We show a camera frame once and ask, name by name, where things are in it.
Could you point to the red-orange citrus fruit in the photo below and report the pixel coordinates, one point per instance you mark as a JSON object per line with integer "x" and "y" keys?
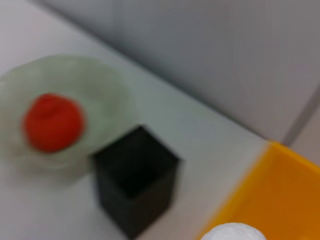
{"x": 53, "y": 122}

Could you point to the white paper ball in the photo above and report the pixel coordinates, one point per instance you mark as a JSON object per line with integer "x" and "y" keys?
{"x": 232, "y": 233}

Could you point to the pale green glass fruit plate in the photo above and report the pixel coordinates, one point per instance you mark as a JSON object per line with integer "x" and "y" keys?
{"x": 100, "y": 87}

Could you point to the black mesh pen holder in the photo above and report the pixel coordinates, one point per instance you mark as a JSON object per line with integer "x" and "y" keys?
{"x": 135, "y": 190}

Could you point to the yellow plastic bin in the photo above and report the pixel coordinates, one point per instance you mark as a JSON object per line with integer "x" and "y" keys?
{"x": 280, "y": 190}

